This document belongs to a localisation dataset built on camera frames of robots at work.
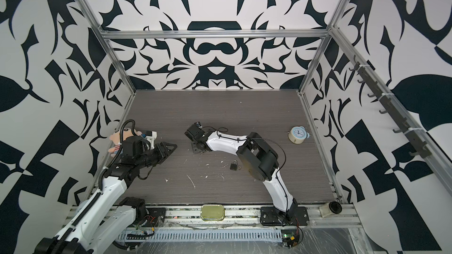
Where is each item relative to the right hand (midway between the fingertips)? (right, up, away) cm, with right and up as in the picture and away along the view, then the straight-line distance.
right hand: (198, 145), depth 93 cm
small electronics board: (+40, -33, -22) cm, 56 cm away
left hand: (-8, +3, -14) cm, 17 cm away
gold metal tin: (+9, -22, -22) cm, 33 cm away
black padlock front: (+18, -9, -5) cm, 21 cm away
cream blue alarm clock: (+53, +5, +2) cm, 53 cm away
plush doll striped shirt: (-41, +5, -2) cm, 41 cm away
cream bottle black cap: (+54, -20, -24) cm, 63 cm away
